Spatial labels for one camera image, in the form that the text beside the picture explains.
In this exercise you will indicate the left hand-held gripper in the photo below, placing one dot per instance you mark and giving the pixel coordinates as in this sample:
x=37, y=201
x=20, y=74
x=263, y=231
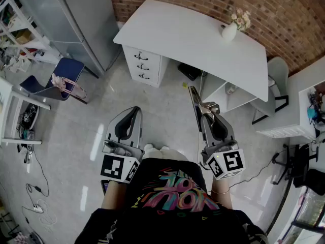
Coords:
x=111, y=168

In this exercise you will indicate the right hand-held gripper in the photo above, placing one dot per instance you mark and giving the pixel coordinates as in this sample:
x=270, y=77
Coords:
x=228, y=161

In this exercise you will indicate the silver metal binder clip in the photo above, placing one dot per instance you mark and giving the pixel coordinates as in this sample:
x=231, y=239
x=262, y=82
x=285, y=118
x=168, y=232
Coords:
x=207, y=108

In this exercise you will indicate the person's right forearm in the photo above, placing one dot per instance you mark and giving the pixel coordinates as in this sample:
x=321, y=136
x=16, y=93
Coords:
x=222, y=199

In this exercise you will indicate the person's left forearm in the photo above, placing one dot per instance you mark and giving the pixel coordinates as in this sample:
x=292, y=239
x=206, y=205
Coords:
x=113, y=197

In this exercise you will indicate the white fluffy slipper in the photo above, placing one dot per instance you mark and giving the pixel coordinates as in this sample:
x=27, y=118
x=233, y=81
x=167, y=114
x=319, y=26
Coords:
x=148, y=150
x=164, y=148

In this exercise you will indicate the yellow paper note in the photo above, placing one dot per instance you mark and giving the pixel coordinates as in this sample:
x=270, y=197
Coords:
x=184, y=85

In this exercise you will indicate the white desk drawer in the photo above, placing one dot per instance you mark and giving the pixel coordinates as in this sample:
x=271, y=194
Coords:
x=152, y=77
x=152, y=66
x=152, y=53

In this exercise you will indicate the pink bag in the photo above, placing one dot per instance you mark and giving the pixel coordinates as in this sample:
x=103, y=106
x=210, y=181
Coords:
x=73, y=88

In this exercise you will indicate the black box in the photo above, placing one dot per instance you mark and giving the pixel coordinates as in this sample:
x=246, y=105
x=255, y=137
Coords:
x=189, y=71

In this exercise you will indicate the black office chair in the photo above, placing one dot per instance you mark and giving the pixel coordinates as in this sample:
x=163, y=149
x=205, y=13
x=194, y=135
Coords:
x=302, y=161

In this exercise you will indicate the blue chair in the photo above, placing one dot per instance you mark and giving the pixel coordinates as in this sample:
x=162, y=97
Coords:
x=68, y=68

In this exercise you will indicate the white cluttered desk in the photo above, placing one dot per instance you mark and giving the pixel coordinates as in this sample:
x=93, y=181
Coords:
x=294, y=90

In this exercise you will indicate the grey chair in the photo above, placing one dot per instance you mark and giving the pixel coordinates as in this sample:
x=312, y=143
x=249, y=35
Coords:
x=278, y=70

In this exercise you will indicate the teal object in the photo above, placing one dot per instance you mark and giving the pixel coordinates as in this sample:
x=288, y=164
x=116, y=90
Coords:
x=311, y=113

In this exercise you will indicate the black printed shirt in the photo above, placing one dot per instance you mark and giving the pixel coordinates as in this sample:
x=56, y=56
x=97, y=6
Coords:
x=177, y=225

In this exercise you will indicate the white ceramic vase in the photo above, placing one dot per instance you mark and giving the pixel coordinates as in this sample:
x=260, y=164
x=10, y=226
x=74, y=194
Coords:
x=228, y=33

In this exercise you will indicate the white desk with drawers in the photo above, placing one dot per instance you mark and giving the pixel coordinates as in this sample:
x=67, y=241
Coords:
x=182, y=34

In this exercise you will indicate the white power strip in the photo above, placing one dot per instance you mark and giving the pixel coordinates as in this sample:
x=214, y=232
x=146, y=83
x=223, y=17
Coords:
x=37, y=208

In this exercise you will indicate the pink and white flowers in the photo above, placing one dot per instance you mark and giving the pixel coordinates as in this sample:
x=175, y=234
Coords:
x=241, y=19

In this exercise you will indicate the white shelf unit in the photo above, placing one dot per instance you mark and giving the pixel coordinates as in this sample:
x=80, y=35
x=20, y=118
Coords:
x=33, y=32

